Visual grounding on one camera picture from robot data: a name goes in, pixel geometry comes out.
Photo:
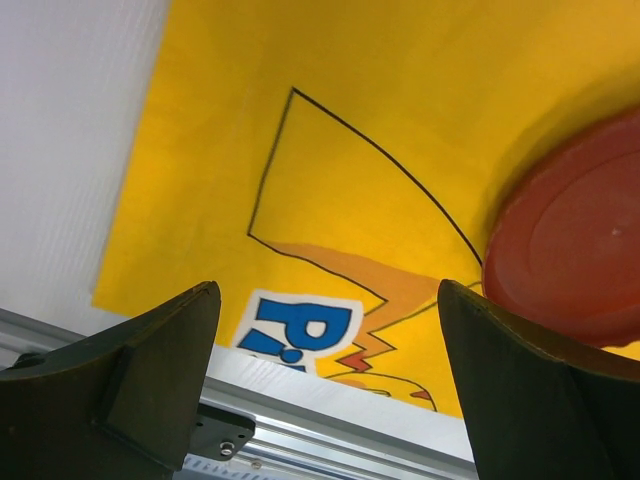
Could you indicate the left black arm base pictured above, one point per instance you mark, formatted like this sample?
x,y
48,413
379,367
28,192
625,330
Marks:
x,y
220,434

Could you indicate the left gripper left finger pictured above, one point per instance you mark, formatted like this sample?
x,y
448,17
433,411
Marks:
x,y
120,404

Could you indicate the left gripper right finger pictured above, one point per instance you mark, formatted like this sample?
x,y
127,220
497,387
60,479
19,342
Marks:
x,y
537,404

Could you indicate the aluminium mounting rail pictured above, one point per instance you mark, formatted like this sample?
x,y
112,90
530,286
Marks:
x,y
306,426

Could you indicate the red round plate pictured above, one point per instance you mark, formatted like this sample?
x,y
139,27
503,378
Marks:
x,y
564,250

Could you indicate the yellow cartoon placemat cloth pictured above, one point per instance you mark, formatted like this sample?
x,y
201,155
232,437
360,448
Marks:
x,y
330,163

